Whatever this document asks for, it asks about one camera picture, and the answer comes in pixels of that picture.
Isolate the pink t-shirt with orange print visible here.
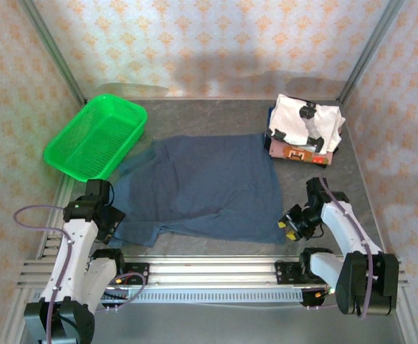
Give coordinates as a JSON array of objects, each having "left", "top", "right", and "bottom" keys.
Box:
[{"left": 268, "top": 138, "right": 335, "bottom": 168}]

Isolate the blue t-shirt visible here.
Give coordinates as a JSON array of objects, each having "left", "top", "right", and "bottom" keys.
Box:
[{"left": 108, "top": 133, "right": 288, "bottom": 249}]

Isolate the white t-shirt with black print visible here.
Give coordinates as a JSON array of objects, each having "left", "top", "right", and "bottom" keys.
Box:
[{"left": 267, "top": 93, "right": 346, "bottom": 156}]

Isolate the green plastic basket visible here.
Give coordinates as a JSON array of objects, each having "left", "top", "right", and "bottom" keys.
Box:
[{"left": 42, "top": 93, "right": 148, "bottom": 181}]

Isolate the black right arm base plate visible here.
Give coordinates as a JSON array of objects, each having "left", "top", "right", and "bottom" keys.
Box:
[{"left": 275, "top": 260, "right": 305, "bottom": 287}]

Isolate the aluminium side rail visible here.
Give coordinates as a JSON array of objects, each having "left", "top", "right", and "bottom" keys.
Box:
[{"left": 36, "top": 175, "right": 74, "bottom": 259}]

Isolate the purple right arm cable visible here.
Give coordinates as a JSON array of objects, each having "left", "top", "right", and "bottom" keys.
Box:
[{"left": 315, "top": 177, "right": 374, "bottom": 320}]

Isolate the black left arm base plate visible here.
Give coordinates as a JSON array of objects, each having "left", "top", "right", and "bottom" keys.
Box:
[{"left": 120, "top": 262, "right": 149, "bottom": 287}]

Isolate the aluminium mounting rail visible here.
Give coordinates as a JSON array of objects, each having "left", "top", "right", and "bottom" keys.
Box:
[{"left": 16, "top": 256, "right": 409, "bottom": 290}]

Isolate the grey slotted cable duct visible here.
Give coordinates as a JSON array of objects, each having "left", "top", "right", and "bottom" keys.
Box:
[{"left": 32, "top": 289, "right": 305, "bottom": 304}]

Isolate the aluminium frame post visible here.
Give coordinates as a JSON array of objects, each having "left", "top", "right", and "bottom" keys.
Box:
[
  {"left": 337, "top": 0, "right": 407, "bottom": 105},
  {"left": 17, "top": 0, "right": 87, "bottom": 105}
]

